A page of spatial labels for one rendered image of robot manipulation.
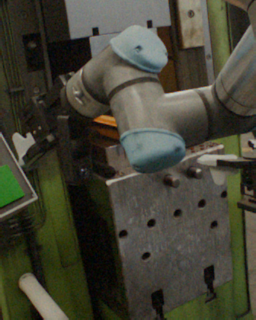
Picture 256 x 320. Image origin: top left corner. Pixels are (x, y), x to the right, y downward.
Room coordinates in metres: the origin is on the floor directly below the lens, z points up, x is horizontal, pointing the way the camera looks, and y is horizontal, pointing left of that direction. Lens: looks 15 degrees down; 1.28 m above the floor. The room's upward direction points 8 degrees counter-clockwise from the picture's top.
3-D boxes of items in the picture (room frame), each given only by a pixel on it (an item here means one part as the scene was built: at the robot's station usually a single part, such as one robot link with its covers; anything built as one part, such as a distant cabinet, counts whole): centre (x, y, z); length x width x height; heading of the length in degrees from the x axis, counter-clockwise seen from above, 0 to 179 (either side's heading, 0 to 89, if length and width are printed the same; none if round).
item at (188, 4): (1.47, -0.25, 1.27); 0.09 x 0.02 x 0.17; 118
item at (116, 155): (1.39, 0.07, 0.96); 0.42 x 0.20 x 0.09; 28
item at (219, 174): (0.88, -0.17, 0.98); 0.09 x 0.03 x 0.06; 64
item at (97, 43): (1.39, 0.07, 1.22); 0.42 x 0.20 x 0.10; 28
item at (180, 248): (1.43, 0.02, 0.69); 0.56 x 0.38 x 0.45; 28
